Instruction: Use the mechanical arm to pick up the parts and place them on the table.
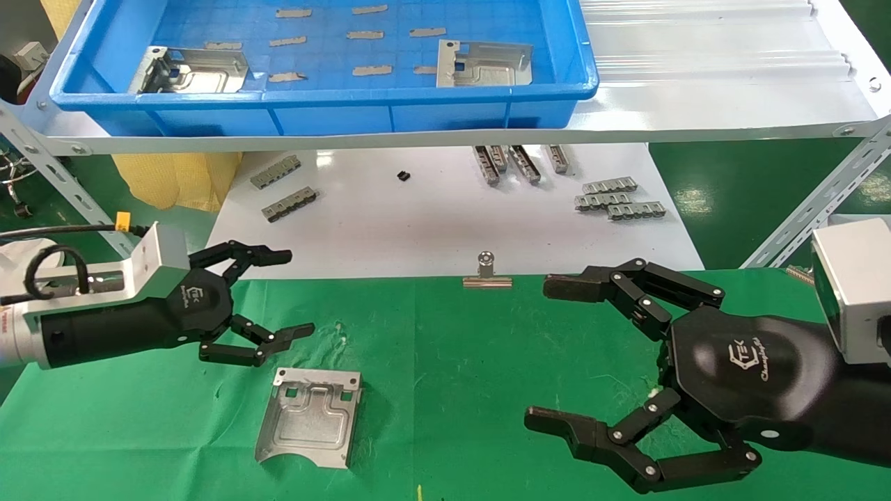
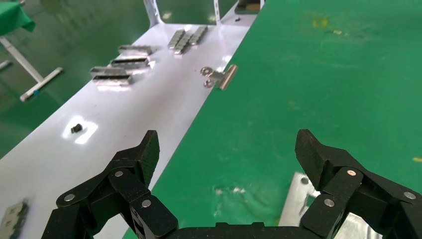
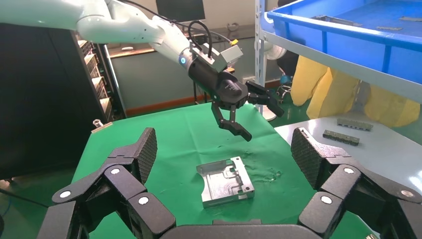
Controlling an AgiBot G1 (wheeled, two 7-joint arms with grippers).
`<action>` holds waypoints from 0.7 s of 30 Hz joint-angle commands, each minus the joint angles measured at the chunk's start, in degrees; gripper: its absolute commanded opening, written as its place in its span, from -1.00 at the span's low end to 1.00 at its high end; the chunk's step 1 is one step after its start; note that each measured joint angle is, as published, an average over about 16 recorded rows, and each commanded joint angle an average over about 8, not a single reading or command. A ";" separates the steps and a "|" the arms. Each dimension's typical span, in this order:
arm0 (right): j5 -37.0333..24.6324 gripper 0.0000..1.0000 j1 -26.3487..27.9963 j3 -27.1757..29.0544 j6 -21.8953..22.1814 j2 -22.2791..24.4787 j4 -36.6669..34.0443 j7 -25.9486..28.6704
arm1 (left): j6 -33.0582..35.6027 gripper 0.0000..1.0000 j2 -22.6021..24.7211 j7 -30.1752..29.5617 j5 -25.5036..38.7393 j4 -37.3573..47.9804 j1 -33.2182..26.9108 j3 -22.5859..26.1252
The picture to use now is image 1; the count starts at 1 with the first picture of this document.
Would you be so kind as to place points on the silver binder clip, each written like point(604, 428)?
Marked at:
point(486, 282)
point(800, 273)

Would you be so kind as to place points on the blue plastic bin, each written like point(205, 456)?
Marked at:
point(334, 118)

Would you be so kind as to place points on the grey metal connector strip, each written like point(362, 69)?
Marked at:
point(276, 172)
point(486, 167)
point(289, 204)
point(598, 202)
point(557, 158)
point(637, 211)
point(610, 185)
point(525, 164)
point(499, 157)

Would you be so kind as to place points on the white metal shelf rack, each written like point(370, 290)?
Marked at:
point(696, 90)

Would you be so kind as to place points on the green table cloth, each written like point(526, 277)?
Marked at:
point(459, 390)

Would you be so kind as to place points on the white power adapter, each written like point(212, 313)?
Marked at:
point(31, 56)

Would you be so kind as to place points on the white round base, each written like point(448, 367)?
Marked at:
point(14, 254)

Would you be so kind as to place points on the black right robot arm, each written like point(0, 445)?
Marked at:
point(863, 403)

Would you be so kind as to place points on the stamped sheet metal part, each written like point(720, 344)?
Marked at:
point(209, 76)
point(306, 424)
point(487, 69)

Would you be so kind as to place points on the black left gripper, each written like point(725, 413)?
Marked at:
point(198, 309)

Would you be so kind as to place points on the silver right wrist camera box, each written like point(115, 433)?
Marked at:
point(856, 285)

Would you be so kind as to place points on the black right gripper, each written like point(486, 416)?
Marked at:
point(752, 376)

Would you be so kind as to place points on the grey tape strip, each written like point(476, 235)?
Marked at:
point(425, 69)
point(294, 12)
point(287, 76)
point(288, 41)
point(365, 35)
point(370, 10)
point(372, 70)
point(428, 32)
point(224, 45)

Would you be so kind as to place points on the white board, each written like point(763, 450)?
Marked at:
point(418, 229)

